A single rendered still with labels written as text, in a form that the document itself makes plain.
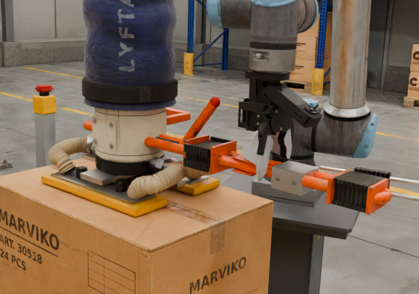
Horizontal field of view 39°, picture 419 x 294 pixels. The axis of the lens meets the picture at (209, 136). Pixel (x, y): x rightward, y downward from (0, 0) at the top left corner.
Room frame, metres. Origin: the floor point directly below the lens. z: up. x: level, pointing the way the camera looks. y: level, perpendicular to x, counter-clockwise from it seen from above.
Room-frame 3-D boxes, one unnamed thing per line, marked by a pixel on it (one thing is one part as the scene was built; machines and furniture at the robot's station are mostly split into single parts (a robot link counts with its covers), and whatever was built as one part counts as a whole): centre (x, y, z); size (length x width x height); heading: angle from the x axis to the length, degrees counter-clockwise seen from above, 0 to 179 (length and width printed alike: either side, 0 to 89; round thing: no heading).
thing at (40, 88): (2.35, 0.67, 1.02); 0.07 x 0.07 x 0.04
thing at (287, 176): (1.11, -0.17, 1.07); 0.07 x 0.07 x 0.04; 51
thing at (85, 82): (1.41, 0.19, 1.19); 0.23 x 0.23 x 0.04
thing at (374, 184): (1.02, -0.27, 1.08); 0.08 x 0.07 x 0.05; 51
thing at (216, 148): (1.25, 0.00, 1.08); 0.10 x 0.08 x 0.06; 141
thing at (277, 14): (1.16, -0.12, 1.38); 0.10 x 0.09 x 0.12; 156
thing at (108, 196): (1.33, 0.25, 0.97); 0.34 x 0.10 x 0.05; 51
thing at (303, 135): (1.97, -0.29, 0.99); 0.17 x 0.15 x 0.18; 66
